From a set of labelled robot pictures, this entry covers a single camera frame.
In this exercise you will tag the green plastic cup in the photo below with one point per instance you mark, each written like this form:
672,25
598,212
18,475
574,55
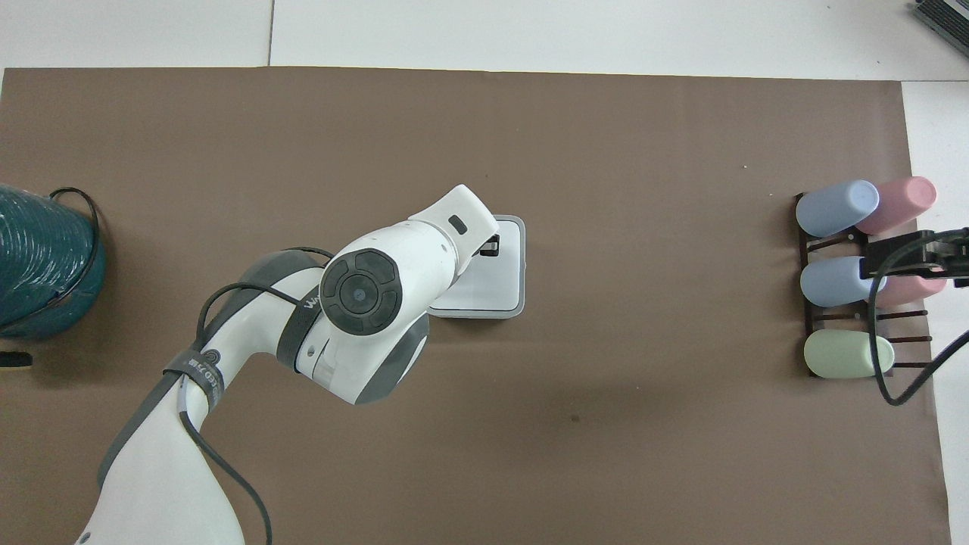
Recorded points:
848,354

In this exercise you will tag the black stand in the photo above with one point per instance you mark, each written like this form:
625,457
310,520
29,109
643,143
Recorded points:
14,359

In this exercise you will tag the blue plastic cup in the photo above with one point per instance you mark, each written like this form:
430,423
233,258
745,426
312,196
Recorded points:
833,208
833,281

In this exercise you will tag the dark brown cup rack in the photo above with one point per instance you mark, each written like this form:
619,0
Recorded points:
807,314

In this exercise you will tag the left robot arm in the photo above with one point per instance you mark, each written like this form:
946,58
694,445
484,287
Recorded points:
378,303

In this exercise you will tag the pink plastic cup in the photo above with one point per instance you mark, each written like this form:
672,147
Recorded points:
912,289
905,200

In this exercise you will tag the grey vented device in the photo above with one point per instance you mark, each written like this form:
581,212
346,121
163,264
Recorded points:
946,15

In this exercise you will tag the white square plate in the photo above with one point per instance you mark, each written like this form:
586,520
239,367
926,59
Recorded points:
496,291

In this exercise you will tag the teal ribbed basket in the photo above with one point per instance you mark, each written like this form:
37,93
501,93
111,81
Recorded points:
38,257

